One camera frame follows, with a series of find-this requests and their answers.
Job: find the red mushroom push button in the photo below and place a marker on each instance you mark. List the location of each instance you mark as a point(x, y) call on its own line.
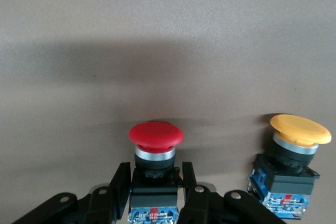
point(156, 134)

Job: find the yellow mushroom push button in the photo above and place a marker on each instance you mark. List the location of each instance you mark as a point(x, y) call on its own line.
point(299, 127)

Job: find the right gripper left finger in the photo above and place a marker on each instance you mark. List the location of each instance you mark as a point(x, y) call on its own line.
point(119, 187)

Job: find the brown table cover sheet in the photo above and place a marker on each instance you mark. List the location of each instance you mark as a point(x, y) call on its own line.
point(168, 37)

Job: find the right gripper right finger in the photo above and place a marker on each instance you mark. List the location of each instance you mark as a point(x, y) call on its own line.
point(190, 197)

